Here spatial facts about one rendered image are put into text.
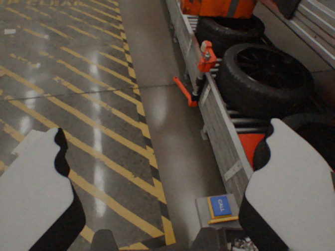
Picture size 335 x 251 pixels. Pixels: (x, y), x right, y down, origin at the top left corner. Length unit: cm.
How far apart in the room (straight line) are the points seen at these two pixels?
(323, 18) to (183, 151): 112
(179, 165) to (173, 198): 24
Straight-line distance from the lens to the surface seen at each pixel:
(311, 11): 141
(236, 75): 131
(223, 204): 79
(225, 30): 184
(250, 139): 129
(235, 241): 69
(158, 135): 143
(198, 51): 166
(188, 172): 132
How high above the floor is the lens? 119
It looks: 53 degrees down
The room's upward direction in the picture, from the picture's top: 11 degrees clockwise
